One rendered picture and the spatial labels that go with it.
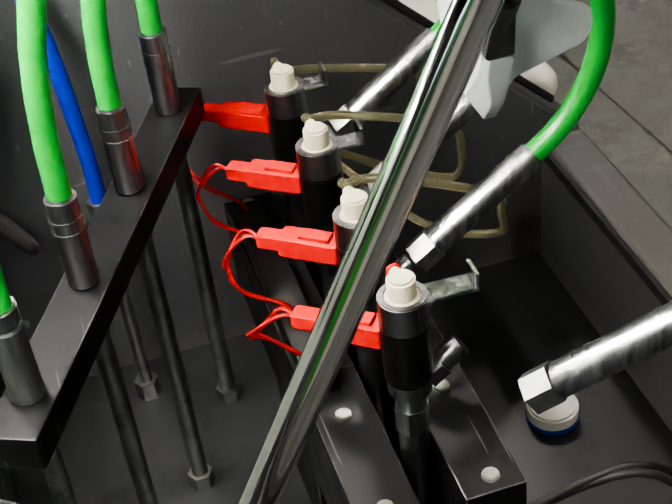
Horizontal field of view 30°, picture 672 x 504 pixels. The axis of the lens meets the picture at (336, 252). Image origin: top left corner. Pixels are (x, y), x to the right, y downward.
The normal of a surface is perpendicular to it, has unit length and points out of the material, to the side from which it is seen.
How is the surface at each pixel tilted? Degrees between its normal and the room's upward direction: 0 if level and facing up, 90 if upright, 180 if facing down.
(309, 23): 90
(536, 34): 93
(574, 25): 93
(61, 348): 0
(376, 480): 0
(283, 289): 0
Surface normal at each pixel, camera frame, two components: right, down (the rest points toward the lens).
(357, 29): 0.29, 0.57
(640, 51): -0.10, -0.78
